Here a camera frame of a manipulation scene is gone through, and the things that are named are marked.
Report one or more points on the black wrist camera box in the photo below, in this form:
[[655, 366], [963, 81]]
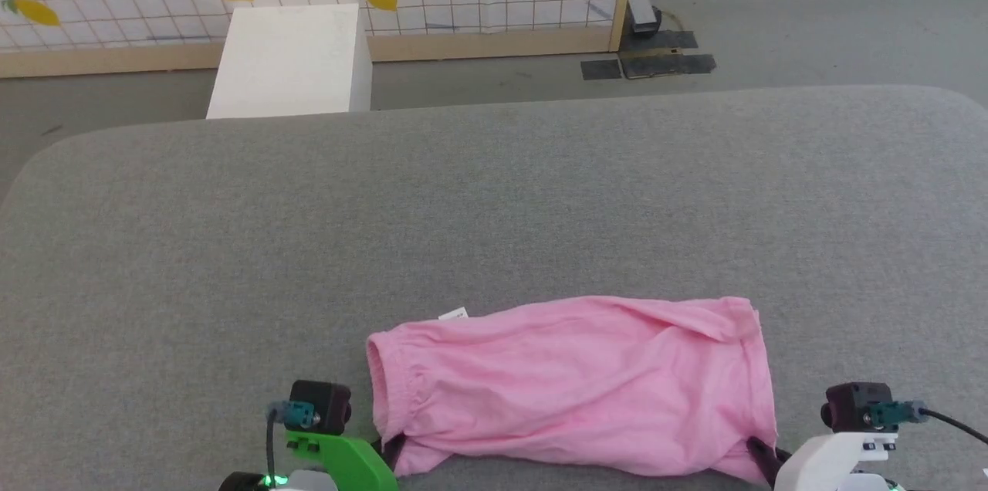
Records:
[[853, 406], [324, 404]]

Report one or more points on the pink cloth garment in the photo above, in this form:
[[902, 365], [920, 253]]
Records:
[[579, 383]]

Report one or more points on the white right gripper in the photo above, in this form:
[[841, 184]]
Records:
[[818, 464]]

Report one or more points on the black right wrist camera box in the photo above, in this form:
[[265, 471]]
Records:
[[853, 406]]

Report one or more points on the white box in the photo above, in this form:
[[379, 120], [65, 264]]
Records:
[[289, 62]]

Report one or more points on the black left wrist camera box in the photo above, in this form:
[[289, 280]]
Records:
[[324, 404]]

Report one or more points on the large black floor tape patch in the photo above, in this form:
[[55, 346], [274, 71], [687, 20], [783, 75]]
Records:
[[668, 59]]

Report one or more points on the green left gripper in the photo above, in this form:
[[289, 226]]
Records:
[[351, 460]]

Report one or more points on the grey fabric sofa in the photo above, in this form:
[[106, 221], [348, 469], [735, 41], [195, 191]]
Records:
[[494, 213]]

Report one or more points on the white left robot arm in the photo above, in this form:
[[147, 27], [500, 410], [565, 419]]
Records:
[[309, 482]]

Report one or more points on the small black floor tape patch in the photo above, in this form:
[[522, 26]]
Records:
[[601, 69]]

